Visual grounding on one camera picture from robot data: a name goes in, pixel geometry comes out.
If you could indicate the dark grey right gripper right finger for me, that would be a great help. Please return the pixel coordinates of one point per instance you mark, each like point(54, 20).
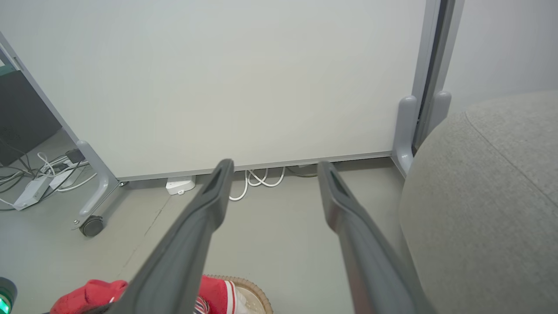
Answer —
point(370, 266)

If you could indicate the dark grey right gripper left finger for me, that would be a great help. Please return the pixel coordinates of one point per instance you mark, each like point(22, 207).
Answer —
point(174, 261)

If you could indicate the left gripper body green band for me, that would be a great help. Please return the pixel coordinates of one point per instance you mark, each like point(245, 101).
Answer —
point(6, 294)

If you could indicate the red white striped clothing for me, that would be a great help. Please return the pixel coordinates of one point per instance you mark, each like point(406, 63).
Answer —
point(91, 295)

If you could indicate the woven laundry basket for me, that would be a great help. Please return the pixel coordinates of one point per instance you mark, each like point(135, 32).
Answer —
point(257, 298)

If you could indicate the white power adapter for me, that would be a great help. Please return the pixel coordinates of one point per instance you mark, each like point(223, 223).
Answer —
point(179, 185)

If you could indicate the black caster wheel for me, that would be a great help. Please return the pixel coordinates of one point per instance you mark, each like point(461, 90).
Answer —
point(92, 226)

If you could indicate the grey partition leg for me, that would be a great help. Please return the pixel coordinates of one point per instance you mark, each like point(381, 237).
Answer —
point(99, 179)

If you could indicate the grey partition foot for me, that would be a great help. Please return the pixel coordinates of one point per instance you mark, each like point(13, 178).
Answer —
point(440, 109)
point(405, 131)

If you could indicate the black plug adapter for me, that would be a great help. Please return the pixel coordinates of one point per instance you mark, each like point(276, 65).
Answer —
point(75, 155)

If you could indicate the dark cabinet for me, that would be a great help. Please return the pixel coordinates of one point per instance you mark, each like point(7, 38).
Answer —
point(24, 117)

